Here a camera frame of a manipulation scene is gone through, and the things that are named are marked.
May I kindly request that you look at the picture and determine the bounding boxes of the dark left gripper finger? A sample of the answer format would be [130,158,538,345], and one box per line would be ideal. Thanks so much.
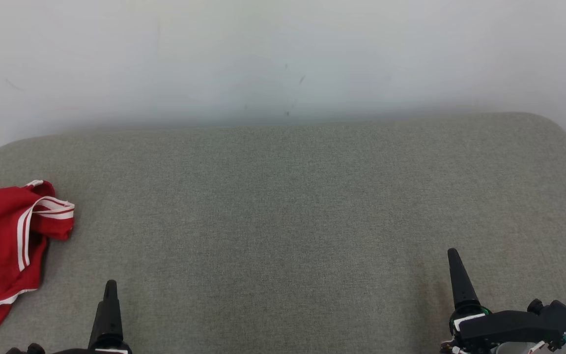
[89,280,124,351]

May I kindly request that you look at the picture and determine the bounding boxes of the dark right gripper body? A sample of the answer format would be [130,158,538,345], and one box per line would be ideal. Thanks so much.
[441,304,497,354]

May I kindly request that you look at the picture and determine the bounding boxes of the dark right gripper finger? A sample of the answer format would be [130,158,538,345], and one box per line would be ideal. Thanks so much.
[448,248,481,310]

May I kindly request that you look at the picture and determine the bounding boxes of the grey fabric sofa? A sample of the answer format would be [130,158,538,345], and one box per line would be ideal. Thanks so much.
[0,112,566,354]

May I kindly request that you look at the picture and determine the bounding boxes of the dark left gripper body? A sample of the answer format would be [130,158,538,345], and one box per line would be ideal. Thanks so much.
[50,348,132,354]

